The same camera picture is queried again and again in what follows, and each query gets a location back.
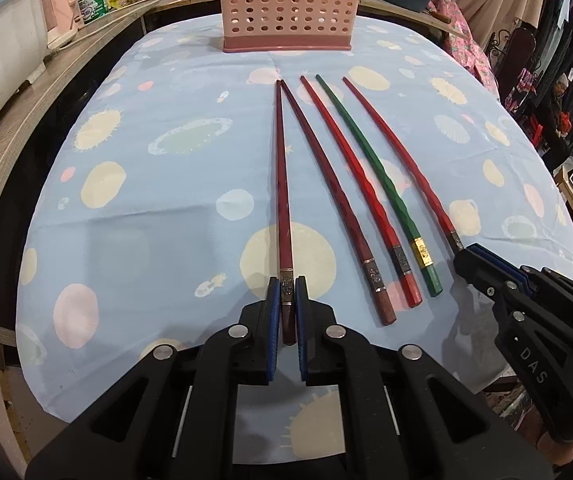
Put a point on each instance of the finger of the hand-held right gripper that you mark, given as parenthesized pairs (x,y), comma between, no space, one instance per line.
(484,255)
(472,266)

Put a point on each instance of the pink floral cloth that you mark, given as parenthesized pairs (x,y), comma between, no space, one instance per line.
(466,50)

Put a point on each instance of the pink perforated utensil basket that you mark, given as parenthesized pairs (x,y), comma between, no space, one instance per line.
(289,5)

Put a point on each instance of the hanging clothes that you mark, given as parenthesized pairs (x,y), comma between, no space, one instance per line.
(556,70)

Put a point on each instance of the dark red chopstick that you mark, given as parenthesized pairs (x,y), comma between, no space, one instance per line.
(283,185)

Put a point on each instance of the green chopstick gold band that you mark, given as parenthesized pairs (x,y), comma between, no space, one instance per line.
(421,252)

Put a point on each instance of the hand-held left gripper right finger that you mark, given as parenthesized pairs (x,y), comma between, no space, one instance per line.
(300,332)

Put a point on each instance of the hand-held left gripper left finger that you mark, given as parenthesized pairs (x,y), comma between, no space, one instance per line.
(274,332)

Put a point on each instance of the maroon chopstick silver band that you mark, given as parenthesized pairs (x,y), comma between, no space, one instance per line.
(376,277)

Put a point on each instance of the blue dotted tablecloth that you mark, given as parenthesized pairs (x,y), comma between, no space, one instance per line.
(166,200)

